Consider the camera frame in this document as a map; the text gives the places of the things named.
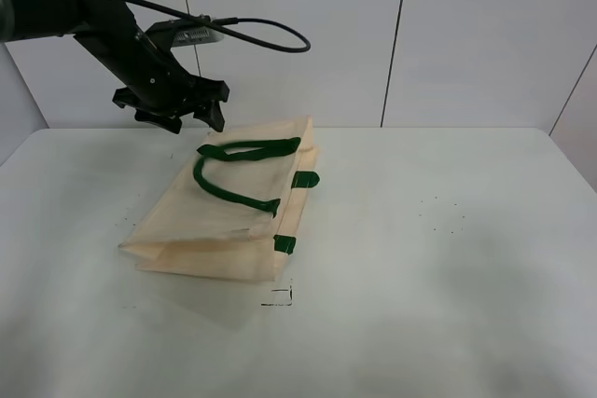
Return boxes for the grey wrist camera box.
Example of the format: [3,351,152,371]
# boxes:
[146,19,225,49]

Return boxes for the cream linen bag green handles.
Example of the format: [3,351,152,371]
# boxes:
[119,116,320,281]

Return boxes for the black camera cable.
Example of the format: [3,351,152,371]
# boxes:
[95,0,312,54]

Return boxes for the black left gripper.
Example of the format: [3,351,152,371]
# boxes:
[113,32,229,133]

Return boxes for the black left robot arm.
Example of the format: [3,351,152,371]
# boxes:
[1,0,229,133]

